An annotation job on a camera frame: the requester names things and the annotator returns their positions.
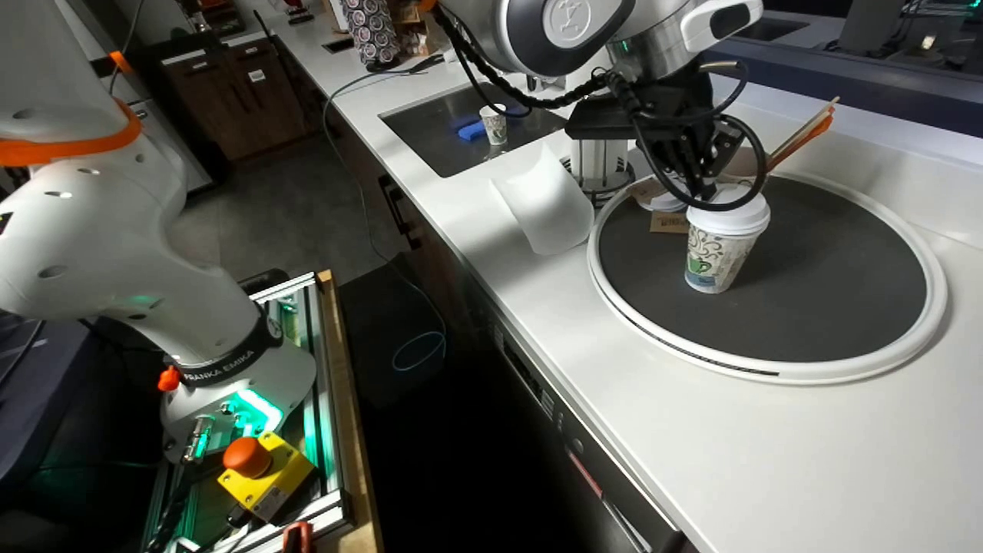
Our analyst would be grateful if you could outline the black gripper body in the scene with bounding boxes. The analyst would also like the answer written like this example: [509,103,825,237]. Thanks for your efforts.
[610,72,740,174]

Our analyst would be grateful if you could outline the white plastic cup lid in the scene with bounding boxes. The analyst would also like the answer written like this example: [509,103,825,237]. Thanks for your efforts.
[685,196,770,233]

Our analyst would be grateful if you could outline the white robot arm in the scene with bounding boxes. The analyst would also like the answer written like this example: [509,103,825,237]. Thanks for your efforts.
[0,0,761,404]

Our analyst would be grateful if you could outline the brown paper coffee cup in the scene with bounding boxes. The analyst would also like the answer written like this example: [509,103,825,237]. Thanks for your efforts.
[632,178,688,233]

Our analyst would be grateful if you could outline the white patterned paper coffee cup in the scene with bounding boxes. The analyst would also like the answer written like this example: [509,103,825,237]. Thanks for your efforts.
[685,229,759,295]

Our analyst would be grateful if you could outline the wooden stir sticks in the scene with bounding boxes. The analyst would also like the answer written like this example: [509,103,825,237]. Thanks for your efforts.
[765,98,838,172]

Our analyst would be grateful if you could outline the black countertop sink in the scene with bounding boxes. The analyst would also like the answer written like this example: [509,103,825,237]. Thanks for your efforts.
[384,84,565,178]

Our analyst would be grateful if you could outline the round black turntable white rim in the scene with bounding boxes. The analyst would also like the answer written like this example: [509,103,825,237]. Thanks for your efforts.
[587,178,950,384]

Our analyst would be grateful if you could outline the wooden cabinet with labels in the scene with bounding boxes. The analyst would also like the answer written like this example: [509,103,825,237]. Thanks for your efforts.
[164,38,307,162]

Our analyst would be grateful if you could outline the yellow emergency stop box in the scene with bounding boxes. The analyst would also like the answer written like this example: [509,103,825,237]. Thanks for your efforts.
[218,432,313,520]

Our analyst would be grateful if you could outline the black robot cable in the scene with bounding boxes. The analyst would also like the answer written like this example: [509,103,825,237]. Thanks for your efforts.
[437,6,770,214]

